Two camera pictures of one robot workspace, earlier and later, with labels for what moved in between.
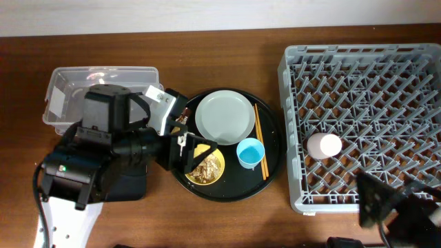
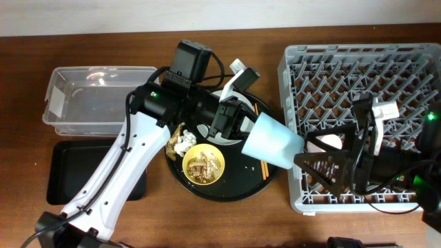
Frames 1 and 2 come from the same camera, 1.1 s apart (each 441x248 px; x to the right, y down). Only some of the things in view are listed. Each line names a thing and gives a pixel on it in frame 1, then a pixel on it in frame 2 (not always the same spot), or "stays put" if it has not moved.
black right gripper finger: x=376 y=201 -> x=333 y=169
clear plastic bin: x=64 y=104 stays put
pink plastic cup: x=321 y=145 stays put
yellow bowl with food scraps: x=210 y=170 stays put
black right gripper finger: x=435 y=191 -> x=343 y=136
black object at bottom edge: x=343 y=242 stays put
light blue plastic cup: x=250 y=152 -> x=272 y=141
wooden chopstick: x=258 y=134 stays put
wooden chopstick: x=264 y=150 stays put
